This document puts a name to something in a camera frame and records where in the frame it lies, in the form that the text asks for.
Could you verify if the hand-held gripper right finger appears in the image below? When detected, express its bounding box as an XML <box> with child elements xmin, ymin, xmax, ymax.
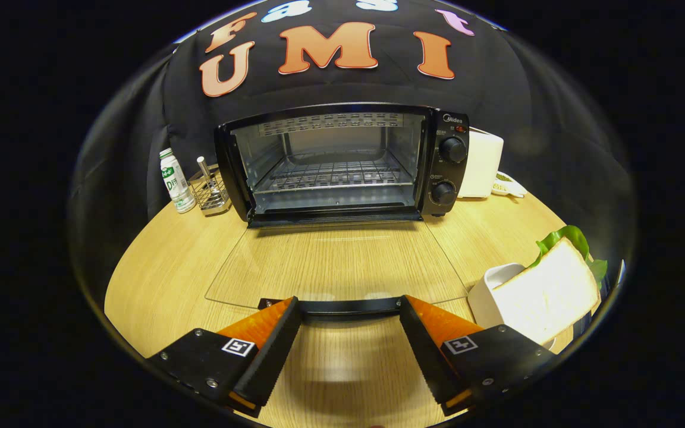
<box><xmin>400</xmin><ymin>294</ymin><xmax>557</xmax><ymax>417</ymax></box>

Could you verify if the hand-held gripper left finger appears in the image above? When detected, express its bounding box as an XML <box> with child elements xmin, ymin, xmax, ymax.
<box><xmin>146</xmin><ymin>295</ymin><xmax>303</xmax><ymax>418</ymax></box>

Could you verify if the toast and lettuce sandwich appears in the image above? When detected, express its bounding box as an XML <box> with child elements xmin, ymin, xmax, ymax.
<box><xmin>491</xmin><ymin>225</ymin><xmax>609</xmax><ymax>347</ymax></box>

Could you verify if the black toaster oven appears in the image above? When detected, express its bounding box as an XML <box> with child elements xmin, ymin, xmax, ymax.
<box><xmin>205</xmin><ymin>102</ymin><xmax>472</xmax><ymax>325</ymax></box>

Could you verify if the white pop-up toaster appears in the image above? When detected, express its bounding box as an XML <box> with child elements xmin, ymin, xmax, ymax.
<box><xmin>457</xmin><ymin>127</ymin><xmax>505</xmax><ymax>199</ymax></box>

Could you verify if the white ribbed plate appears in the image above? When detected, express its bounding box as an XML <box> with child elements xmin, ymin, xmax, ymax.
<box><xmin>467</xmin><ymin>263</ymin><xmax>557</xmax><ymax>353</ymax></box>

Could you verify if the white divided dish of beans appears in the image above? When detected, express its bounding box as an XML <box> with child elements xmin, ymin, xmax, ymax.
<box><xmin>491</xmin><ymin>172</ymin><xmax>528</xmax><ymax>199</ymax></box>

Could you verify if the white-capped metal shaker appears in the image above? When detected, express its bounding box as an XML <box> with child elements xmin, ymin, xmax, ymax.
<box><xmin>196</xmin><ymin>156</ymin><xmax>219</xmax><ymax>197</ymax></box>

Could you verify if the white drink bottle green label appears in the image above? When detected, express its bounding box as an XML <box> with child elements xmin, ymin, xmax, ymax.
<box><xmin>159</xmin><ymin>148</ymin><xmax>197</xmax><ymax>215</ymax></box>

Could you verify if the black backdrop cloth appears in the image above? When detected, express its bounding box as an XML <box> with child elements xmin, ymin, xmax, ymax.
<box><xmin>69</xmin><ymin>0</ymin><xmax>637</xmax><ymax>286</ymax></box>

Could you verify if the metal wire basket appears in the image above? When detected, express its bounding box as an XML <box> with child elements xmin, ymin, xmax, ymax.
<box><xmin>188</xmin><ymin>163</ymin><xmax>232</xmax><ymax>217</ymax></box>

